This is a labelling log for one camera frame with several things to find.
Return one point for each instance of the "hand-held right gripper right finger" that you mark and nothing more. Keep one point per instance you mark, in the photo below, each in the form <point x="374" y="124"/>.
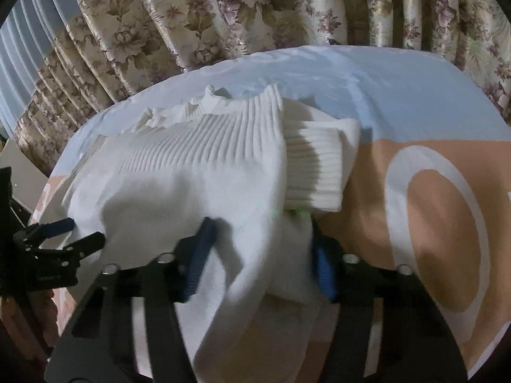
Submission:
<point x="322" y="271"/>

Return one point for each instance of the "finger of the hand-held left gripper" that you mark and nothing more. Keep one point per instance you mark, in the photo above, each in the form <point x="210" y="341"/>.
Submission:
<point x="56" y="226"/>
<point x="86" y="244"/>

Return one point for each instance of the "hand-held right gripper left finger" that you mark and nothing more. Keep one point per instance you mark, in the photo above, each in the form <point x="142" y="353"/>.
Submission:
<point x="199" y="255"/>

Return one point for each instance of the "white knit sweater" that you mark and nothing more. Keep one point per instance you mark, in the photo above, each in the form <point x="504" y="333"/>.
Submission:
<point x="191" y="191"/>

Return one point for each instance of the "grey flat board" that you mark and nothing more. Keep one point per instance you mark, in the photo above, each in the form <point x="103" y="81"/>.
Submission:
<point x="20" y="163"/>

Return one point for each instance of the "orange and blue printed blanket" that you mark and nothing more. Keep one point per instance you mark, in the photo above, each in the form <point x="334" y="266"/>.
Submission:
<point x="419" y="191"/>

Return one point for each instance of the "blue floral curtain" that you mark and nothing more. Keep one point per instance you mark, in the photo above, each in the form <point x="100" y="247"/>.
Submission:
<point x="255" y="12"/>

